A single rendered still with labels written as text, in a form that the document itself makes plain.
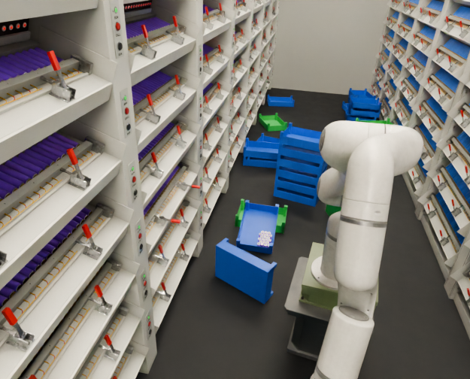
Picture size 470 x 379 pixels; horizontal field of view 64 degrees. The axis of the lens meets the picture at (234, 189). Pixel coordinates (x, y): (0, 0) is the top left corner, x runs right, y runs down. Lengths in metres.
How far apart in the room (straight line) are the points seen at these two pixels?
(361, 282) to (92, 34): 0.78
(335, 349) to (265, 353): 0.88
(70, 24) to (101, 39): 0.08
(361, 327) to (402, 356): 1.04
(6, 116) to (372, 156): 0.65
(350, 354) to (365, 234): 0.24
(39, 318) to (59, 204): 0.24
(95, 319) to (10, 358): 0.33
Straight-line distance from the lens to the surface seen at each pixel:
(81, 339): 1.10
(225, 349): 1.69
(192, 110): 1.67
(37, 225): 0.81
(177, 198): 1.59
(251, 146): 3.17
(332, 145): 0.90
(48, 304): 0.92
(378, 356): 1.80
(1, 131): 0.70
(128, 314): 1.39
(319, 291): 1.45
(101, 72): 0.96
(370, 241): 0.76
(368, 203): 0.75
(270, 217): 2.27
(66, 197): 0.88
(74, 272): 0.98
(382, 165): 0.76
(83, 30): 0.97
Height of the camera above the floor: 1.36
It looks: 30 degrees down
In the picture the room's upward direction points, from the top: 3 degrees clockwise
